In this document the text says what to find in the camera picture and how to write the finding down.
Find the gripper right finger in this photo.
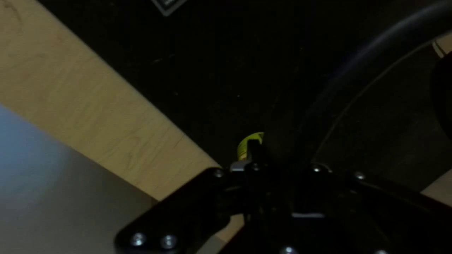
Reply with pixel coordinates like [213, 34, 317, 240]
[280, 163, 452, 254]

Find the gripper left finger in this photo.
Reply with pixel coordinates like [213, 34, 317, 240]
[114, 139, 280, 254]

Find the yellow round object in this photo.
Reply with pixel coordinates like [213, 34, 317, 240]
[237, 132, 265, 162]

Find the black mat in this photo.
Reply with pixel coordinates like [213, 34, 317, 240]
[37, 0, 452, 198]

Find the grey rectangular sticker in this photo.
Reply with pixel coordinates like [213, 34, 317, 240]
[151, 0, 188, 17]

